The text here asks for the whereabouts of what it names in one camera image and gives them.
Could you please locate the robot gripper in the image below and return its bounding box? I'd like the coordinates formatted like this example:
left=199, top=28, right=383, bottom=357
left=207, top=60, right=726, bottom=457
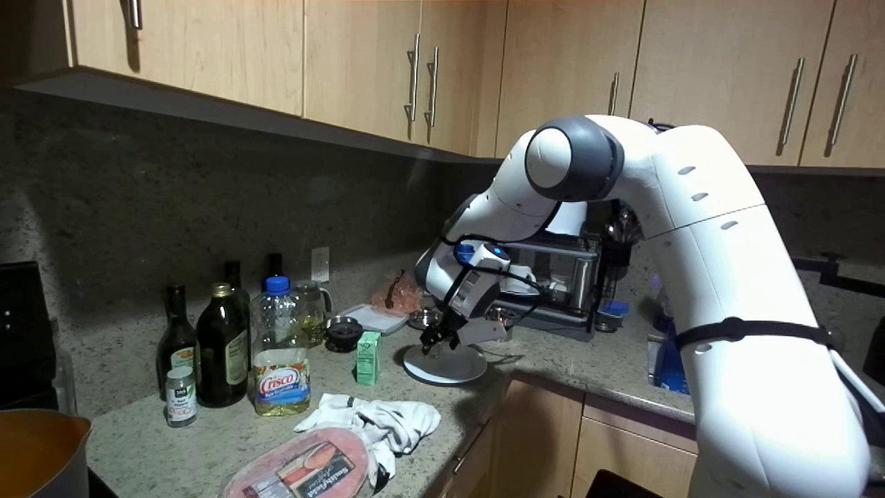
left=419, top=267, right=504, bottom=353

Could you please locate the plastic oil bottle blue cap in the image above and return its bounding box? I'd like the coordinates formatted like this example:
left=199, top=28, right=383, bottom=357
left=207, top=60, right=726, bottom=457
left=246, top=273, right=316, bottom=417

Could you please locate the white round plate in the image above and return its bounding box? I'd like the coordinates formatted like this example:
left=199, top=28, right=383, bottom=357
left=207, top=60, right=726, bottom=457
left=399, top=341, right=492, bottom=386

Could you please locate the glass pitcher with oil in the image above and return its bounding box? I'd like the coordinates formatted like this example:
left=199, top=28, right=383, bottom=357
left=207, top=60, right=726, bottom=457
left=294, top=277, right=336, bottom=350

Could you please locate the dark blue soap bottle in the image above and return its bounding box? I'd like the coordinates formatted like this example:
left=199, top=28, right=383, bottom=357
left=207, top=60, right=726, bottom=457
left=650, top=312, right=692, bottom=396

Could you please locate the large olive oil bottle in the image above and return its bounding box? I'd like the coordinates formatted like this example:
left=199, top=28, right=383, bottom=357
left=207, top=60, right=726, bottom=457
left=193, top=280, right=251, bottom=408

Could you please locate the dark bottle pale label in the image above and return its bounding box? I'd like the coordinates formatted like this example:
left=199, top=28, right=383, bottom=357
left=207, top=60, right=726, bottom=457
left=153, top=283, right=202, bottom=401

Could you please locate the steel pot orange inside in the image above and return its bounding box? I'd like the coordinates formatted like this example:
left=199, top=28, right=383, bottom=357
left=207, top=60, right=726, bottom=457
left=0, top=407, right=95, bottom=498

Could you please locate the pink plastic bag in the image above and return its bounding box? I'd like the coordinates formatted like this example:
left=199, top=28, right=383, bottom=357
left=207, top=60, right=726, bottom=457
left=367, top=267, right=426, bottom=314

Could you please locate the clear plastic container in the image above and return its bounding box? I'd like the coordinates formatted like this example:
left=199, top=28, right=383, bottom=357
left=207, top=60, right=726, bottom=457
left=343, top=300, right=409, bottom=336

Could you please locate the small green carton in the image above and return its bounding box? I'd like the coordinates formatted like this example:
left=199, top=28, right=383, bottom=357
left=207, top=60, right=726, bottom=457
left=355, top=330, right=385, bottom=386

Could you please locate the white crumpled cloth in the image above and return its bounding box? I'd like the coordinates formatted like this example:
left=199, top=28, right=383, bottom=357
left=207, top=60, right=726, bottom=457
left=294, top=389, right=442, bottom=484

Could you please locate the small black round bowl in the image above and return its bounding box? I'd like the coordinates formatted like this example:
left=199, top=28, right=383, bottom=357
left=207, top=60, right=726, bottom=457
left=325, top=312, right=366, bottom=353

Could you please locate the wooden base cabinet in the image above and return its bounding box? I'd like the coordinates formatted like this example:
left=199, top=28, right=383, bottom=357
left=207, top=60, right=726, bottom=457
left=424, top=408, right=500, bottom=498
left=486, top=367, right=702, bottom=498

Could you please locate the metal dish rack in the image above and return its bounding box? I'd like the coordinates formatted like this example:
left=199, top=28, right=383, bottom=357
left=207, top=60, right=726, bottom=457
left=500, top=231, right=618, bottom=336

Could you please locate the blue sponge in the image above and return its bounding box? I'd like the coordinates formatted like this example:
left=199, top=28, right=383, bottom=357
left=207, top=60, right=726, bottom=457
left=594, top=299, right=633, bottom=325

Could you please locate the white bowl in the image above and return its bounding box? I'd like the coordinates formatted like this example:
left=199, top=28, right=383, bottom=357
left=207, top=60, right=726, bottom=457
left=551, top=200, right=591, bottom=238

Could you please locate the black utensil holder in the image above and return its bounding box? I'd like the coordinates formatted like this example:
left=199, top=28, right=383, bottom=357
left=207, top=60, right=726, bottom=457
left=594, top=201, right=641, bottom=310

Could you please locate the pink packaged ham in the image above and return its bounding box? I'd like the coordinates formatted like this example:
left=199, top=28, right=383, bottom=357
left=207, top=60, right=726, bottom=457
left=218, top=424, right=377, bottom=498

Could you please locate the small spice jar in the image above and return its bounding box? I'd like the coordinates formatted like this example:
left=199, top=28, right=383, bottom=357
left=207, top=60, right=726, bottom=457
left=164, top=359, right=199, bottom=428

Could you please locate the metal drawer handle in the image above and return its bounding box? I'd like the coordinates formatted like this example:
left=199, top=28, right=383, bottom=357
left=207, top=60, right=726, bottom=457
left=448, top=421, right=492, bottom=476

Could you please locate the white wall outlet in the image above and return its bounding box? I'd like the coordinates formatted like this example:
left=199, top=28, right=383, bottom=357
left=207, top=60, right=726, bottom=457
left=307, top=244, right=331, bottom=285

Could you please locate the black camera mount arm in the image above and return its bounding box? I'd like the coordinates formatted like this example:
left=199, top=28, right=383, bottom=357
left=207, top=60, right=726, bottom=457
left=793, top=252, right=885, bottom=299

